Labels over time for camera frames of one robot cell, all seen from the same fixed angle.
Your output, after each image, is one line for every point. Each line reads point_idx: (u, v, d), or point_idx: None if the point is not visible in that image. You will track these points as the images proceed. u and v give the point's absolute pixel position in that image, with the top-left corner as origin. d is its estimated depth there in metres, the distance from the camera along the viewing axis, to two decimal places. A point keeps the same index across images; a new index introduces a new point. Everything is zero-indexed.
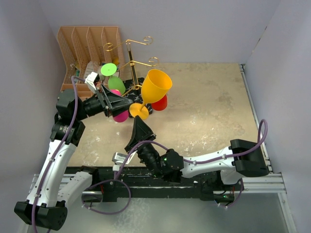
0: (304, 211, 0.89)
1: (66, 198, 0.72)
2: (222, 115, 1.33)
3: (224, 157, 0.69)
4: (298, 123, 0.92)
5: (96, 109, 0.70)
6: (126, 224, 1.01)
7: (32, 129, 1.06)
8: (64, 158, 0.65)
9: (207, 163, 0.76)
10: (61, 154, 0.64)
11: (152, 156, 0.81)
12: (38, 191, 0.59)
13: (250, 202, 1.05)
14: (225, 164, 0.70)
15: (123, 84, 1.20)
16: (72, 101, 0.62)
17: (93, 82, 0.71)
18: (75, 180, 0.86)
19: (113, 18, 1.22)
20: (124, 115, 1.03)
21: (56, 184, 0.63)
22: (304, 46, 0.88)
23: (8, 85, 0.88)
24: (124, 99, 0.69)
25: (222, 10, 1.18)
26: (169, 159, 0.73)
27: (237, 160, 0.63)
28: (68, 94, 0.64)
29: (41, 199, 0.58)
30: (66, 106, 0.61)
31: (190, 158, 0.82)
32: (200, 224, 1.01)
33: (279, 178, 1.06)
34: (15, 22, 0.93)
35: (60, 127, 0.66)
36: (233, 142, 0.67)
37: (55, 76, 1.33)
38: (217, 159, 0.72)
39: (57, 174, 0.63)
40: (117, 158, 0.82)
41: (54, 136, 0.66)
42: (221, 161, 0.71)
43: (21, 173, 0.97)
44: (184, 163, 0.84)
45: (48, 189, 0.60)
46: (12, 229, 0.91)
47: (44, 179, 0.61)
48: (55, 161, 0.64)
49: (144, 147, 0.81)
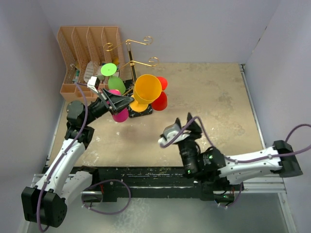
0: (304, 211, 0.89)
1: (66, 196, 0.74)
2: (222, 115, 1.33)
3: (269, 157, 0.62)
4: (299, 123, 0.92)
5: (102, 110, 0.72)
6: (126, 224, 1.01)
7: (31, 129, 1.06)
8: (76, 154, 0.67)
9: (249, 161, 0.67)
10: (73, 149, 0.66)
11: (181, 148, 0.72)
12: (48, 178, 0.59)
13: (250, 202, 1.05)
14: (270, 165, 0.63)
15: (123, 84, 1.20)
16: (81, 113, 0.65)
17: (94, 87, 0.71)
18: (75, 178, 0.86)
19: (114, 18, 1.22)
20: (124, 115, 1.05)
21: (64, 175, 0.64)
22: (304, 46, 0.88)
23: (8, 85, 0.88)
24: (125, 97, 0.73)
25: (222, 10, 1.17)
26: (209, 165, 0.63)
27: (284, 160, 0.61)
28: (77, 105, 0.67)
29: (49, 185, 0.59)
30: (77, 117, 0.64)
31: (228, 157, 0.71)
32: (200, 224, 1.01)
33: (278, 178, 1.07)
34: (15, 23, 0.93)
35: (73, 130, 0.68)
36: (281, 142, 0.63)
37: (55, 77, 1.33)
38: (260, 158, 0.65)
39: (67, 167, 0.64)
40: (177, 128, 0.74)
41: (68, 136, 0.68)
42: (266, 161, 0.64)
43: (21, 173, 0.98)
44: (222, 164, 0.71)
45: (57, 177, 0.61)
46: (12, 229, 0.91)
47: (55, 169, 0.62)
48: (67, 155, 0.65)
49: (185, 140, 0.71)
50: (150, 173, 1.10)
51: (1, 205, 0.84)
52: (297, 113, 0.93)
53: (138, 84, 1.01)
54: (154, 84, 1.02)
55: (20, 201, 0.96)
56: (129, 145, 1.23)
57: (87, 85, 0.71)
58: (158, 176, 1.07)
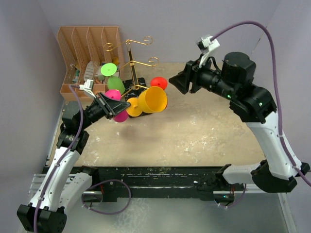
0: (304, 211, 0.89)
1: (65, 204, 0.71)
2: (222, 115, 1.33)
3: (294, 168, 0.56)
4: (298, 123, 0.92)
5: (100, 114, 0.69)
6: (126, 224, 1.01)
7: (31, 129, 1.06)
8: (69, 164, 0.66)
9: (284, 152, 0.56)
10: (66, 160, 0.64)
11: (212, 86, 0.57)
12: (42, 194, 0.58)
13: (250, 202, 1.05)
14: (286, 170, 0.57)
15: (123, 85, 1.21)
16: (77, 113, 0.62)
17: (90, 90, 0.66)
18: (74, 182, 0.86)
19: (114, 18, 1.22)
20: (124, 115, 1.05)
21: (59, 188, 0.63)
22: (304, 46, 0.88)
23: (8, 85, 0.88)
24: (123, 102, 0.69)
25: (222, 10, 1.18)
26: (229, 56, 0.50)
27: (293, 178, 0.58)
28: (73, 106, 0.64)
29: (44, 202, 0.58)
30: (71, 118, 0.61)
31: (275, 124, 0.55)
32: (200, 224, 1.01)
33: None
34: (14, 22, 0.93)
35: (66, 136, 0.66)
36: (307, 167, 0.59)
37: (55, 77, 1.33)
38: (288, 159, 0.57)
39: (60, 179, 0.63)
40: (212, 44, 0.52)
41: (60, 143, 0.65)
42: (288, 164, 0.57)
43: (21, 173, 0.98)
44: (263, 130, 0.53)
45: (51, 192, 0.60)
46: (12, 229, 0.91)
47: (48, 183, 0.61)
48: (60, 167, 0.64)
49: (202, 72, 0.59)
50: (150, 173, 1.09)
51: (1, 205, 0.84)
52: (297, 113, 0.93)
53: (148, 92, 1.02)
54: (161, 99, 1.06)
55: (20, 202, 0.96)
56: (129, 145, 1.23)
57: (83, 88, 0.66)
58: (158, 176, 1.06)
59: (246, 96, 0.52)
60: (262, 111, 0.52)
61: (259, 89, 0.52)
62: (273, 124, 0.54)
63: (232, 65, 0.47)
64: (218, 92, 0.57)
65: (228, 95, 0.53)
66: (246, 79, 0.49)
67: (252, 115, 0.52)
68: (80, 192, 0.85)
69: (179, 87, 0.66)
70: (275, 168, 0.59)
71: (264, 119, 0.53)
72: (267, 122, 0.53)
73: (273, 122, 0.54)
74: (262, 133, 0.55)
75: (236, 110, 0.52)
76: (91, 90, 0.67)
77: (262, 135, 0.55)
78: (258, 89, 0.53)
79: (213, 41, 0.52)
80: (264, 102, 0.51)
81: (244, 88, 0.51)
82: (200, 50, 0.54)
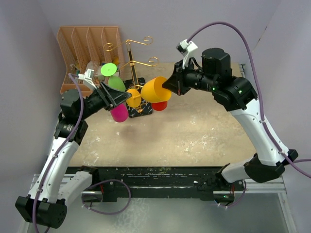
0: (304, 212, 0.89)
1: (66, 196, 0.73)
2: (222, 115, 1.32)
3: (281, 153, 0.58)
4: (298, 123, 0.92)
5: (100, 105, 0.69)
6: (126, 223, 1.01)
7: (31, 129, 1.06)
8: (68, 155, 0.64)
9: (268, 137, 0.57)
10: (64, 151, 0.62)
11: (197, 84, 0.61)
12: (40, 186, 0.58)
13: (251, 202, 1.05)
14: (273, 155, 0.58)
15: (122, 84, 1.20)
16: (76, 101, 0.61)
17: (91, 80, 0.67)
18: (74, 179, 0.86)
19: (114, 18, 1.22)
20: (123, 116, 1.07)
21: (58, 179, 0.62)
22: (303, 46, 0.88)
23: (9, 86, 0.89)
24: (124, 93, 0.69)
25: (222, 10, 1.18)
26: (205, 50, 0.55)
27: (281, 163, 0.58)
28: (73, 93, 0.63)
29: (42, 194, 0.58)
30: (70, 105, 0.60)
31: (257, 110, 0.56)
32: (200, 224, 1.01)
33: (279, 178, 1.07)
34: (15, 23, 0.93)
35: (63, 125, 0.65)
36: (294, 152, 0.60)
37: (55, 76, 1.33)
38: (273, 144, 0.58)
39: (59, 171, 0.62)
40: (189, 45, 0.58)
41: (58, 134, 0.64)
42: (274, 149, 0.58)
43: (21, 173, 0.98)
44: (245, 116, 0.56)
45: (49, 184, 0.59)
46: (12, 229, 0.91)
47: (46, 175, 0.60)
48: (59, 158, 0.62)
49: (186, 72, 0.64)
50: (150, 173, 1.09)
51: (1, 205, 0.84)
52: (296, 113, 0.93)
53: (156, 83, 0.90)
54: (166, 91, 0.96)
55: None
56: (129, 144, 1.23)
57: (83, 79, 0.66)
58: (158, 176, 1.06)
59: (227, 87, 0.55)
60: (243, 100, 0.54)
61: (239, 79, 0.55)
62: (255, 110, 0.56)
63: (207, 58, 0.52)
64: (203, 88, 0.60)
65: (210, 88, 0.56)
66: (222, 70, 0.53)
67: (233, 104, 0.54)
68: (80, 191, 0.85)
69: (173, 89, 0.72)
70: (263, 155, 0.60)
71: (246, 106, 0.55)
72: (249, 108, 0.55)
73: (255, 108, 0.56)
74: (245, 120, 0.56)
75: (218, 99, 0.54)
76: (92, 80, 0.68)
77: (246, 123, 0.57)
78: (238, 79, 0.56)
79: (189, 42, 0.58)
80: (244, 90, 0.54)
81: (221, 77, 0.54)
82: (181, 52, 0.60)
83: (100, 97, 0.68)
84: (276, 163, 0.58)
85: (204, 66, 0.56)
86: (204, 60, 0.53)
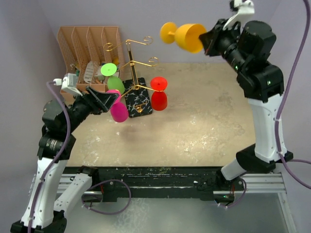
0: (305, 212, 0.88)
1: (65, 208, 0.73)
2: (222, 115, 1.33)
3: (279, 154, 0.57)
4: (297, 123, 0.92)
5: (87, 111, 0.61)
6: (126, 224, 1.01)
7: (31, 130, 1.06)
8: (56, 176, 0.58)
9: (273, 136, 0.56)
10: (51, 173, 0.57)
11: (224, 54, 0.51)
12: (31, 214, 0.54)
13: (251, 202, 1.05)
14: (270, 152, 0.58)
15: (122, 84, 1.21)
16: (60, 113, 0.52)
17: (74, 87, 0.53)
18: (74, 184, 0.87)
19: (114, 18, 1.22)
20: (123, 115, 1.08)
21: (50, 202, 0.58)
22: None
23: (9, 86, 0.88)
24: (113, 94, 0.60)
25: (222, 10, 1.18)
26: (250, 23, 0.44)
27: (273, 162, 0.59)
28: (56, 104, 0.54)
29: (35, 221, 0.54)
30: (54, 119, 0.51)
31: (275, 108, 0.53)
32: (200, 224, 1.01)
33: (279, 178, 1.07)
34: (15, 23, 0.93)
35: (46, 142, 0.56)
36: (290, 156, 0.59)
37: (54, 76, 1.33)
38: (275, 143, 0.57)
39: (49, 193, 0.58)
40: (244, 6, 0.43)
41: (41, 154, 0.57)
42: (274, 148, 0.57)
43: (21, 173, 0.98)
44: (262, 109, 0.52)
45: (41, 210, 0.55)
46: (12, 229, 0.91)
47: (36, 201, 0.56)
48: (46, 181, 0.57)
49: (222, 36, 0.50)
50: (150, 173, 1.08)
51: (2, 205, 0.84)
52: (296, 113, 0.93)
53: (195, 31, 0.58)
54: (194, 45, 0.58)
55: (20, 202, 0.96)
56: (129, 144, 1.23)
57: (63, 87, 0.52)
58: (158, 176, 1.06)
59: (256, 72, 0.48)
60: (267, 91, 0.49)
61: (271, 67, 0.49)
62: (274, 106, 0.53)
63: (250, 33, 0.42)
64: (229, 61, 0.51)
65: (236, 67, 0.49)
66: (261, 53, 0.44)
67: (255, 91, 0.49)
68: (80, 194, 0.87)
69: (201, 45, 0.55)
70: (261, 149, 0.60)
71: (267, 99, 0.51)
72: (269, 103, 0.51)
73: (275, 104, 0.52)
74: (260, 113, 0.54)
75: (242, 83, 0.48)
76: (75, 86, 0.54)
77: (259, 115, 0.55)
78: (270, 66, 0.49)
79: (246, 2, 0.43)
80: (273, 81, 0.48)
81: (256, 61, 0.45)
82: (232, 9, 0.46)
83: (88, 104, 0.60)
84: (271, 161, 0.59)
85: (244, 41, 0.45)
86: (246, 36, 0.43)
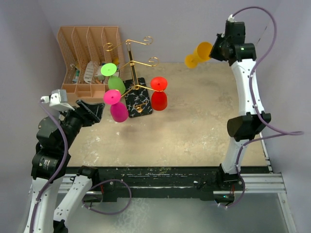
0: (304, 212, 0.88)
1: (65, 217, 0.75)
2: (222, 115, 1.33)
3: (254, 107, 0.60)
4: (297, 123, 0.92)
5: (79, 124, 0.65)
6: (126, 224, 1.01)
7: (32, 129, 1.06)
8: (51, 195, 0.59)
9: (248, 90, 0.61)
10: (46, 193, 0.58)
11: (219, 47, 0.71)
12: None
13: (250, 201, 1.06)
14: (246, 105, 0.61)
15: (122, 84, 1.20)
16: (55, 130, 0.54)
17: (66, 102, 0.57)
18: (74, 188, 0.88)
19: (114, 18, 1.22)
20: (123, 116, 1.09)
21: (48, 220, 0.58)
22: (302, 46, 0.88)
23: (8, 86, 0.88)
24: (100, 105, 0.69)
25: (222, 10, 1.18)
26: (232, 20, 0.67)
27: (250, 115, 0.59)
28: (50, 121, 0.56)
29: None
30: (49, 136, 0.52)
31: (250, 67, 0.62)
32: (200, 224, 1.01)
33: (279, 178, 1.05)
34: (14, 23, 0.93)
35: (39, 162, 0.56)
36: (267, 114, 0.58)
37: (54, 76, 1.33)
38: (251, 97, 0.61)
39: (47, 212, 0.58)
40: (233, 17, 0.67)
41: (35, 174, 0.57)
42: (250, 101, 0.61)
43: (22, 173, 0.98)
44: (237, 68, 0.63)
45: (40, 228, 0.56)
46: (13, 229, 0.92)
47: (34, 221, 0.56)
48: (42, 202, 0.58)
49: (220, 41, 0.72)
50: (150, 173, 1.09)
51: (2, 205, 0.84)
52: (296, 113, 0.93)
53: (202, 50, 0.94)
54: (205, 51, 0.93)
55: (20, 202, 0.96)
56: (129, 144, 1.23)
57: (57, 103, 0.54)
58: (158, 176, 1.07)
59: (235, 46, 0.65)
60: (243, 56, 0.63)
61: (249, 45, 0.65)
62: (249, 66, 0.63)
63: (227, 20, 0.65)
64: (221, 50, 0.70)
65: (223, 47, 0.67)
66: (235, 32, 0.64)
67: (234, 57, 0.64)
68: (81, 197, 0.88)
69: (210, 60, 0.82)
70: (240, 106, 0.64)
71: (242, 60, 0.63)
72: (244, 63, 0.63)
73: (250, 65, 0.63)
74: (237, 72, 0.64)
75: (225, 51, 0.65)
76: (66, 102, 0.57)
77: (237, 74, 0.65)
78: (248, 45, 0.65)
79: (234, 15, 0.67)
80: (247, 50, 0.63)
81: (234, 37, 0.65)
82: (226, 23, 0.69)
83: (78, 116, 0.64)
84: (247, 112, 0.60)
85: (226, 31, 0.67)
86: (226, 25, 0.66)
